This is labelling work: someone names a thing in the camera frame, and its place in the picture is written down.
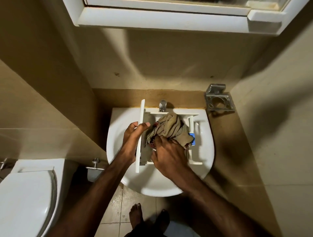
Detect person's left hand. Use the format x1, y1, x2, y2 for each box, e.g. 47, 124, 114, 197
122, 121, 151, 164

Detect person's right hand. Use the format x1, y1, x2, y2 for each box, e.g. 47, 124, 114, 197
151, 135, 194, 182

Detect beige striped rag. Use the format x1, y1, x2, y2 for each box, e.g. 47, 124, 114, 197
146, 112, 195, 150

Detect white detergent drawer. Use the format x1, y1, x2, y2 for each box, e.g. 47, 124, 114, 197
135, 99, 204, 173

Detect person's left forearm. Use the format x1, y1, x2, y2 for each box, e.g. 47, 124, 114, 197
46, 156, 134, 237

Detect person's right forearm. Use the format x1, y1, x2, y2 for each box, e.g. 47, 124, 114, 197
175, 168, 272, 237

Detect person's right foot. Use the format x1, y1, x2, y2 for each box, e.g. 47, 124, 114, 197
154, 209, 171, 235

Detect person's foot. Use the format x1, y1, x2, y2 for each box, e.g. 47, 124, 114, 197
129, 203, 144, 230
154, 209, 171, 235

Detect person's left foot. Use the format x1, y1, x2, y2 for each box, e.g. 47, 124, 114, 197
129, 203, 144, 230

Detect person's black shorts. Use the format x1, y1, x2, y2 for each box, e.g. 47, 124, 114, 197
125, 221, 171, 237

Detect white ceramic sink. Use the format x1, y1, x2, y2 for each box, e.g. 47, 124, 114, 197
106, 107, 216, 198

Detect metal toilet paper holder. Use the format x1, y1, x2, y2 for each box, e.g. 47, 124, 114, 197
85, 158, 106, 183

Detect white toilet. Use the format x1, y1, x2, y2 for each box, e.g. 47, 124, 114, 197
0, 158, 79, 237

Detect white mirror cabinet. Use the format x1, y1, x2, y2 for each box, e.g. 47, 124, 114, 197
62, 0, 310, 36

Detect white cabinet side shelf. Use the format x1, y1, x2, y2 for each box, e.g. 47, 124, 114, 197
247, 9, 287, 22

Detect metal wall tumbler holder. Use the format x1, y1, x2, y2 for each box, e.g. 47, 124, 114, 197
204, 84, 235, 112

